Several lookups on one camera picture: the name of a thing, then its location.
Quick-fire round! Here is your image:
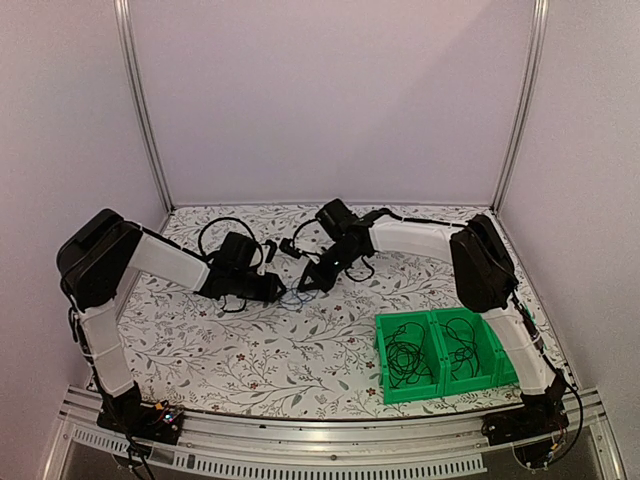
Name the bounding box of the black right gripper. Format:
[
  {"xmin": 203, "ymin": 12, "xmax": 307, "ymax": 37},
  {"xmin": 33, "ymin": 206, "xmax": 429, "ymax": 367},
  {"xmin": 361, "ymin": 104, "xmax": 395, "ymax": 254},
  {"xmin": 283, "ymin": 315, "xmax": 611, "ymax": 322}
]
[{"xmin": 297, "ymin": 241, "xmax": 361, "ymax": 293}]

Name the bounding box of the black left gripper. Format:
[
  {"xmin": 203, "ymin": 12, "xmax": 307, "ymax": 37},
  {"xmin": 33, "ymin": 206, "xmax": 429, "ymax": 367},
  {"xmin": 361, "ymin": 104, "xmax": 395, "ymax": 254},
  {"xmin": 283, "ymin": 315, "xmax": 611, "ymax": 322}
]
[{"xmin": 230, "ymin": 269, "xmax": 286, "ymax": 303}]

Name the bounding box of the blue cable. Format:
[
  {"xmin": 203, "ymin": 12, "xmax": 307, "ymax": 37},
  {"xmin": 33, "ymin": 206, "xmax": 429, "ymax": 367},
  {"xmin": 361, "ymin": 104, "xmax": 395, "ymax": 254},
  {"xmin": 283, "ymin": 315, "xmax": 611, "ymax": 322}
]
[{"xmin": 274, "ymin": 287, "xmax": 321, "ymax": 311}]

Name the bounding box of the black cable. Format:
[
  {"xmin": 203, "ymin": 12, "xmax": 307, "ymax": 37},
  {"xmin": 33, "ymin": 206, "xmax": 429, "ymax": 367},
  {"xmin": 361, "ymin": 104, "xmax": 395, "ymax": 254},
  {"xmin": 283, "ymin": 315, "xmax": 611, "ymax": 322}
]
[
  {"xmin": 382, "ymin": 322, "xmax": 434, "ymax": 390},
  {"xmin": 439, "ymin": 317, "xmax": 484, "ymax": 381}
]

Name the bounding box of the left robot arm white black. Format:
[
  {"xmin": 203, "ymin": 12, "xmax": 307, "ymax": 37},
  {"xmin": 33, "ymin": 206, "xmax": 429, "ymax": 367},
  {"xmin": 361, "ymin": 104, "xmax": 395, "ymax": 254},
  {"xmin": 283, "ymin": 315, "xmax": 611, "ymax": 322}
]
[{"xmin": 56, "ymin": 209, "xmax": 286, "ymax": 434}]

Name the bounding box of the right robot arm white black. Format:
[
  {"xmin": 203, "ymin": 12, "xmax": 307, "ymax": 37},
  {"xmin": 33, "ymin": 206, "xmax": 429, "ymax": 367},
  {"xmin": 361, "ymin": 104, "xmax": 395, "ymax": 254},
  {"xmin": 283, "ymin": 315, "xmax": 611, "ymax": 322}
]
[{"xmin": 298, "ymin": 199, "xmax": 569, "ymax": 441}]

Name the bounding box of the floral patterned table mat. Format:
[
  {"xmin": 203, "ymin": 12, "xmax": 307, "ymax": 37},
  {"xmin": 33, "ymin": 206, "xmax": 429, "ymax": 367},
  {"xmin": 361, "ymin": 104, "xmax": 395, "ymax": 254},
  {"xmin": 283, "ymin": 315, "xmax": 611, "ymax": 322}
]
[{"xmin": 97, "ymin": 202, "xmax": 569, "ymax": 421}]

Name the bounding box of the green bin left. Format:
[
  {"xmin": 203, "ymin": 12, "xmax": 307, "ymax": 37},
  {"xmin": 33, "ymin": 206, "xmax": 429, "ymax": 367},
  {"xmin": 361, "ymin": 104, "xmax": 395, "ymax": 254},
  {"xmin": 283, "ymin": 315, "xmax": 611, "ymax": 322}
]
[{"xmin": 374, "ymin": 311, "xmax": 446, "ymax": 405}]

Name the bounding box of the green bin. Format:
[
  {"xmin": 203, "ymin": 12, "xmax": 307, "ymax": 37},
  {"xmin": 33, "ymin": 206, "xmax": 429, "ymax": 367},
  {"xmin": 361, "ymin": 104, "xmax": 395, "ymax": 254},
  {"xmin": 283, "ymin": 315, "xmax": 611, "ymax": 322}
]
[
  {"xmin": 487, "ymin": 325, "xmax": 519, "ymax": 386},
  {"xmin": 374, "ymin": 311, "xmax": 446, "ymax": 405},
  {"xmin": 431, "ymin": 308, "xmax": 499, "ymax": 396}
]

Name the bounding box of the green bin middle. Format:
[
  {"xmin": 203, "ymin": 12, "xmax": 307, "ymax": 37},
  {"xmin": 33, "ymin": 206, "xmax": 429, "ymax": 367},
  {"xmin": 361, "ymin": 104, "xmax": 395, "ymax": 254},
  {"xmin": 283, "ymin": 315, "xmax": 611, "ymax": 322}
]
[{"xmin": 431, "ymin": 308, "xmax": 499, "ymax": 396}]

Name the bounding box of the green bin right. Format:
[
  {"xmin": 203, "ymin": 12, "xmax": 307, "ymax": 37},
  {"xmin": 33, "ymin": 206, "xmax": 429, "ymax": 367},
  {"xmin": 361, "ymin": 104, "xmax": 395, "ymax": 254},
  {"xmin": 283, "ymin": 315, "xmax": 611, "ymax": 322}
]
[{"xmin": 487, "ymin": 325, "xmax": 519, "ymax": 386}]

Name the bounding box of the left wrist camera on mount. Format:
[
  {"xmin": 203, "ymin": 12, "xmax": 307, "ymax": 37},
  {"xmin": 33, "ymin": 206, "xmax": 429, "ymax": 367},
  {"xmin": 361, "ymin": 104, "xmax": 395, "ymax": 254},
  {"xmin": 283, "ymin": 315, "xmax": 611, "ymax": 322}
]
[{"xmin": 259, "ymin": 239, "xmax": 278, "ymax": 274}]

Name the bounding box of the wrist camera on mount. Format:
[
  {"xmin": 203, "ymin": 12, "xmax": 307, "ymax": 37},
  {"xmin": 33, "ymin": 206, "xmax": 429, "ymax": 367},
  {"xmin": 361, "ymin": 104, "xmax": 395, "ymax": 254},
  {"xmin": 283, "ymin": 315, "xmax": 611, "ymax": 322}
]
[
  {"xmin": 259, "ymin": 239, "xmax": 278, "ymax": 274},
  {"xmin": 279, "ymin": 238, "xmax": 310, "ymax": 259}
]

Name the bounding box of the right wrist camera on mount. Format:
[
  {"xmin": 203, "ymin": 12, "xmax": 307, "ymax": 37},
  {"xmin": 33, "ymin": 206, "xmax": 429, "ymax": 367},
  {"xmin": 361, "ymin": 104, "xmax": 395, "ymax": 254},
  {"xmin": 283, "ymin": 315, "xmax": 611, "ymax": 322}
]
[{"xmin": 279, "ymin": 238, "xmax": 310, "ymax": 259}]

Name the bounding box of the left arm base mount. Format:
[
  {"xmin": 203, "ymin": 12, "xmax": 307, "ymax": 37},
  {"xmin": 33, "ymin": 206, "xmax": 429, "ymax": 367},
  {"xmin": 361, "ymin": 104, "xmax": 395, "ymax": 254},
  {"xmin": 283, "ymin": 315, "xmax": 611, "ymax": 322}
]
[{"xmin": 97, "ymin": 400, "xmax": 184, "ymax": 445}]

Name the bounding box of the front aluminium rail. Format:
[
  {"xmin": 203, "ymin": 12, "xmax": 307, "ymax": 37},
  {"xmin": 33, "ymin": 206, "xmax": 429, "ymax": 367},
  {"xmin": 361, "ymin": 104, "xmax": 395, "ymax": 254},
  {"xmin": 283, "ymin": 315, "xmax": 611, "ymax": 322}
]
[{"xmin": 43, "ymin": 387, "xmax": 627, "ymax": 479}]

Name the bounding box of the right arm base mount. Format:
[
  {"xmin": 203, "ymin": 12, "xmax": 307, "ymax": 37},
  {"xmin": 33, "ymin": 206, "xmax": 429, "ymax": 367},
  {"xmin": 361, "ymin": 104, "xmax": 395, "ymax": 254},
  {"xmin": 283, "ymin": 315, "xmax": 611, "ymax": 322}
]
[{"xmin": 481, "ymin": 390, "xmax": 585, "ymax": 472}]

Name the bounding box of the left aluminium frame post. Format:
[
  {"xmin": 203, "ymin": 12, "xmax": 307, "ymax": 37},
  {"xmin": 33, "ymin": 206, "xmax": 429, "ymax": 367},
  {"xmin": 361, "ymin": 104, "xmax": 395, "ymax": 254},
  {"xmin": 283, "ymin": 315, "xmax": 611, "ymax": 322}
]
[{"xmin": 113, "ymin": 0, "xmax": 175, "ymax": 214}]

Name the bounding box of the aluminium frame post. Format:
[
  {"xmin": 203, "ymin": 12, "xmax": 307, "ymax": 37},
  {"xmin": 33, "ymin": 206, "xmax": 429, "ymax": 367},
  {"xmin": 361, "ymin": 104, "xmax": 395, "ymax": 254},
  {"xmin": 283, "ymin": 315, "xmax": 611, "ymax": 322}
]
[
  {"xmin": 113, "ymin": 0, "xmax": 175, "ymax": 214},
  {"xmin": 491, "ymin": 0, "xmax": 550, "ymax": 214}
]

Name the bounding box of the right aluminium frame post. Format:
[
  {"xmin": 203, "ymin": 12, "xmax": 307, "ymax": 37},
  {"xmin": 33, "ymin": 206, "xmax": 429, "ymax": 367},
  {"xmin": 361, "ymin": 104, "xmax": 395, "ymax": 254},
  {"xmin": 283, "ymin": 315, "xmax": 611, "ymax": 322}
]
[{"xmin": 491, "ymin": 0, "xmax": 550, "ymax": 214}]

